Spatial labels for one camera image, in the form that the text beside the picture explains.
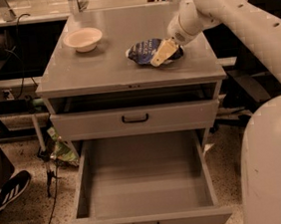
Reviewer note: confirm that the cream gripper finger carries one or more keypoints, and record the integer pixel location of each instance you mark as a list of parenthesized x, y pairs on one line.
[(160, 56)]

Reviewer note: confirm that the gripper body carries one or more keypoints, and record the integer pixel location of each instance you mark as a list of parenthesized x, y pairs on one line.
[(176, 31)]

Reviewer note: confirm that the blue chip bag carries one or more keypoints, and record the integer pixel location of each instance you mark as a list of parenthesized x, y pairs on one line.
[(142, 52)]

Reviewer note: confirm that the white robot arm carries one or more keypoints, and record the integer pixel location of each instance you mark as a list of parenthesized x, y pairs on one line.
[(260, 32)]

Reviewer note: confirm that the grey drawer cabinet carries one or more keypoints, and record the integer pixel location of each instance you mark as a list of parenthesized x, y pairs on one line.
[(105, 79)]

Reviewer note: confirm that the closed grey upper drawer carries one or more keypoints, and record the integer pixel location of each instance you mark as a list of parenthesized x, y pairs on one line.
[(152, 119)]

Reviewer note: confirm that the open grey drawer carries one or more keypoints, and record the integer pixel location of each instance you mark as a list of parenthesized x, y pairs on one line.
[(146, 178)]

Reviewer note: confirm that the green chip bag on floor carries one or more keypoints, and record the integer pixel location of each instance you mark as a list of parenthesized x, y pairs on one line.
[(61, 151)]

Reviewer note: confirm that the white bowl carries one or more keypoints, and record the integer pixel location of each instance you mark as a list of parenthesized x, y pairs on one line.
[(83, 40)]

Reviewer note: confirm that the black office chair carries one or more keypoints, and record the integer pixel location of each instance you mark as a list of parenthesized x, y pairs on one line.
[(249, 83)]

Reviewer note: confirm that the metal stand pole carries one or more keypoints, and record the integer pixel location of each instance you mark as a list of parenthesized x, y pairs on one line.
[(43, 153)]

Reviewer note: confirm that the black white sneaker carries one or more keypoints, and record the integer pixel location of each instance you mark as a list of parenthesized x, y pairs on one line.
[(12, 189)]

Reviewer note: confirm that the black upper drawer handle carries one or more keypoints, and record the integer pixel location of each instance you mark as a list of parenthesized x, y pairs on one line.
[(140, 119)]

